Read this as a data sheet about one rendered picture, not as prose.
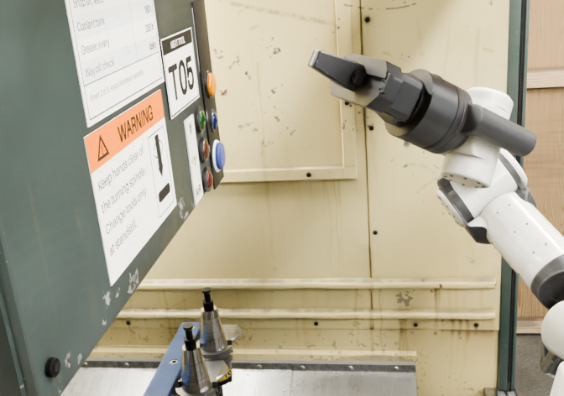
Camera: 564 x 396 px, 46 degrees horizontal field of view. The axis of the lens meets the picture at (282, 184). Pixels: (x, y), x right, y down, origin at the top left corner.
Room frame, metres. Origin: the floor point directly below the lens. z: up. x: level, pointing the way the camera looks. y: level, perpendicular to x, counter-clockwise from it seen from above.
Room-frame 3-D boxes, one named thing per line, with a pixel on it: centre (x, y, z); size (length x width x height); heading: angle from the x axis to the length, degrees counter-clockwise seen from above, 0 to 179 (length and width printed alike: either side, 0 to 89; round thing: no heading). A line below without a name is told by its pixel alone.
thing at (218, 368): (0.91, 0.14, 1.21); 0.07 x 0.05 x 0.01; 81
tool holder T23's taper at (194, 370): (0.85, 0.15, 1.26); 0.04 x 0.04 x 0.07
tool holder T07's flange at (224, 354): (0.96, 0.14, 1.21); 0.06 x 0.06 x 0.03
